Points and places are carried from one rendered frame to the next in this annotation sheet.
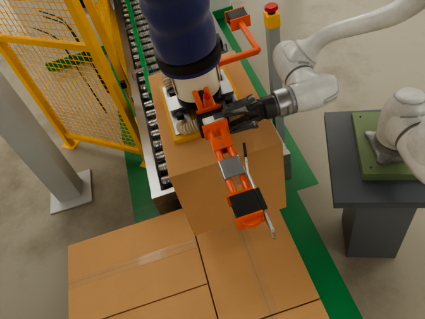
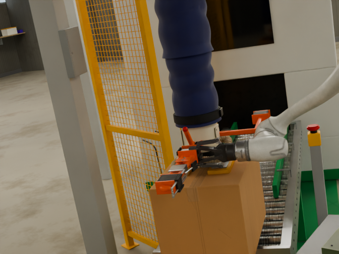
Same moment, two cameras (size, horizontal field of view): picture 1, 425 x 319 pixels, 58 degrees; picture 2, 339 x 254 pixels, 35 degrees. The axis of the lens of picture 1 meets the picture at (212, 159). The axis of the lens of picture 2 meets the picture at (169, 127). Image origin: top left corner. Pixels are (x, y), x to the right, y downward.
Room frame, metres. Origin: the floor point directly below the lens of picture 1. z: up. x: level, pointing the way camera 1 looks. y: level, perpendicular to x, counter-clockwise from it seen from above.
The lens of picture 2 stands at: (-1.23, -0.74, 1.89)
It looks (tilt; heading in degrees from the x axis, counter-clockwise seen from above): 14 degrees down; 20
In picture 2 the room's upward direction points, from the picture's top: 10 degrees counter-clockwise
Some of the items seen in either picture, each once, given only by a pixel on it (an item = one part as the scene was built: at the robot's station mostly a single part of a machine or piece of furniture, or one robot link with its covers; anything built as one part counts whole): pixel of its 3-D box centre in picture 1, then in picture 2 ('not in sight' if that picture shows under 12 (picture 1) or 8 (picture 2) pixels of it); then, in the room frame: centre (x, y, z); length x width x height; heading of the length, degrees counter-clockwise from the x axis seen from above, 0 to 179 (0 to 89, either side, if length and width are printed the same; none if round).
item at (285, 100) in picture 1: (283, 102); (242, 150); (0.88, -0.27, 1.20); 0.09 x 0.06 x 0.09; 3
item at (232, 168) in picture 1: (232, 171); (178, 172); (0.67, -0.05, 1.20); 0.07 x 0.07 x 0.04; 3
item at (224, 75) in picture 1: (224, 92); (223, 157); (1.14, -0.11, 1.09); 0.34 x 0.10 x 0.05; 3
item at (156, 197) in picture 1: (221, 177); (219, 254); (1.13, -0.02, 0.58); 0.70 x 0.03 x 0.06; 93
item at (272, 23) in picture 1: (276, 88); (322, 214); (1.73, -0.49, 0.50); 0.07 x 0.07 x 1.00; 3
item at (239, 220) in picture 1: (245, 208); (168, 183); (0.53, -0.05, 1.21); 0.08 x 0.07 x 0.05; 3
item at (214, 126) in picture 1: (212, 121); (189, 154); (0.88, -0.03, 1.20); 0.10 x 0.08 x 0.06; 93
